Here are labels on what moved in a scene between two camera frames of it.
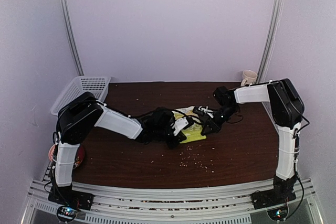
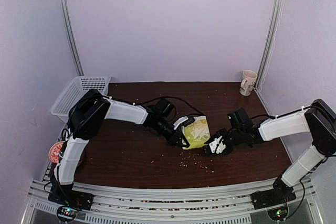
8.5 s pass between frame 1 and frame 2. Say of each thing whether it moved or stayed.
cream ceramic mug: stayed
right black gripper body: moved
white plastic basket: stayed
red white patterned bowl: stayed
